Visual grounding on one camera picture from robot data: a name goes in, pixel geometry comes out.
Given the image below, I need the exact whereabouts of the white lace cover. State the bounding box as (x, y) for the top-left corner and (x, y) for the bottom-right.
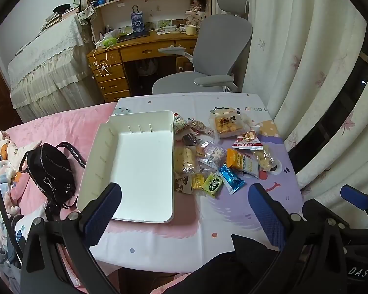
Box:
(8, 14), (106, 123)

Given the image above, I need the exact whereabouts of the dark cloth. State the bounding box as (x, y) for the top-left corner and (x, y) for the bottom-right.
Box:
(187, 234), (283, 294)

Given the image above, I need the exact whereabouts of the small orange snack packet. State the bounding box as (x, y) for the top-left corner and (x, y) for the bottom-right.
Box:
(194, 142), (210, 157)

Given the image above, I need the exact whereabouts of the white charging cable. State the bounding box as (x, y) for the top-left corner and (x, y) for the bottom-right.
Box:
(92, 41), (111, 78)

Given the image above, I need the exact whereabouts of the green snack packet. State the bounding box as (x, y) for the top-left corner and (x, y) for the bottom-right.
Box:
(201, 173), (224, 198)

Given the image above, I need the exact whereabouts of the clear yellow biscuit bag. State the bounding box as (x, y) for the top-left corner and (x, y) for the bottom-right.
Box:
(209, 107), (252, 139)

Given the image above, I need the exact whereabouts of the brown haired doll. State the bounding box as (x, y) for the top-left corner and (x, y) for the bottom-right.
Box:
(188, 0), (207, 16)

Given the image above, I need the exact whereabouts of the dark chocolate cake packet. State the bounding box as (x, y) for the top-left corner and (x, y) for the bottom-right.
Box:
(182, 133), (204, 146)

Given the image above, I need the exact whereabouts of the stack of flat books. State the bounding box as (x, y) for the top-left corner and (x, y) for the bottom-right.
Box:
(41, 9), (80, 33)

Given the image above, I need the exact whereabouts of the white red label packet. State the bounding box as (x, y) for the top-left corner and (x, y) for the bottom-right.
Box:
(172, 113), (189, 135)

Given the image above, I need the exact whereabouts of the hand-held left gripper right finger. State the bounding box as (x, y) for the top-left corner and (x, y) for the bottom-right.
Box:
(248, 183), (350, 294)

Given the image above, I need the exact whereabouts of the cartoon printed tablecloth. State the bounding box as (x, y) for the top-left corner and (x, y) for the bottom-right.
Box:
(89, 92), (304, 274)

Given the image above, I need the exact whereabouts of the wooden bookshelf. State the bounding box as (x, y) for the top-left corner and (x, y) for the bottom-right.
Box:
(81, 0), (212, 34)

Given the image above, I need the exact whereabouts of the blue gift bag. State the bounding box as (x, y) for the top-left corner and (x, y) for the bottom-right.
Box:
(130, 5), (145, 34)

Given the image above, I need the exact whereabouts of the cartoon printed quilt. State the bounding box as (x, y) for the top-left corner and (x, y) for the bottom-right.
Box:
(0, 130), (43, 282)

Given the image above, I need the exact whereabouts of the clear puffed snack packet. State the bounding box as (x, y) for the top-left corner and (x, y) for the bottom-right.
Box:
(254, 144), (279, 172)

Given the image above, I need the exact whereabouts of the red and white snack packet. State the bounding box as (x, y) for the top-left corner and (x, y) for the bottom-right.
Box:
(232, 127), (263, 151)

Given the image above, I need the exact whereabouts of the clear white label packet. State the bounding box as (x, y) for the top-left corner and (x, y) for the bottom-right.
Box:
(199, 145), (227, 172)

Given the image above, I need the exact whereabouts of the wooden desk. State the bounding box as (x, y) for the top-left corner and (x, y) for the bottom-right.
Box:
(86, 27), (203, 103)

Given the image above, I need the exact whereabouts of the grey office chair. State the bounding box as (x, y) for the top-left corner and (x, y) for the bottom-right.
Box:
(152, 0), (253, 95)

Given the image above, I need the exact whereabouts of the printed cloth pouch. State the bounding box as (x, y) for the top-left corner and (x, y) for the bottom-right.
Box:
(78, 4), (97, 25)

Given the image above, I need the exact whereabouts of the blue snack packet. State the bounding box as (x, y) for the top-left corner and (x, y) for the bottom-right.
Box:
(218, 165), (246, 195)

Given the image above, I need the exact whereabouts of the white plastic storage tray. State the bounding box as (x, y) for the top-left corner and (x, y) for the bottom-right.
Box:
(76, 110), (176, 224)

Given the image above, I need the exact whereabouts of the white leaf print curtain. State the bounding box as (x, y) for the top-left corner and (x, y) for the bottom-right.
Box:
(242, 0), (368, 196)

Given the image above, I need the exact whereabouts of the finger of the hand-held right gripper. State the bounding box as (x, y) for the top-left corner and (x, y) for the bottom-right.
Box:
(340, 184), (368, 212)

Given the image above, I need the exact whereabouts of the small yellow snack packet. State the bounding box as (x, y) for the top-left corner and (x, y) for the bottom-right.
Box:
(192, 173), (205, 190)

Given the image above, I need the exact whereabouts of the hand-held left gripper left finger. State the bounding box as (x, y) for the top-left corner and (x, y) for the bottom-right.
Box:
(20, 182), (123, 294)

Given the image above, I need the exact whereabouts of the clear crumbly pastry bag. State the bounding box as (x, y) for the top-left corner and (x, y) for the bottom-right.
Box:
(173, 145), (200, 175)

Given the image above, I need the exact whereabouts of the clear brown candy packet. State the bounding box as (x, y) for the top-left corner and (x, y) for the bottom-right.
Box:
(188, 119), (213, 135)

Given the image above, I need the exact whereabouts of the black handbag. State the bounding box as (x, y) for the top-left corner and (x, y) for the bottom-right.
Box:
(20, 142), (86, 221)

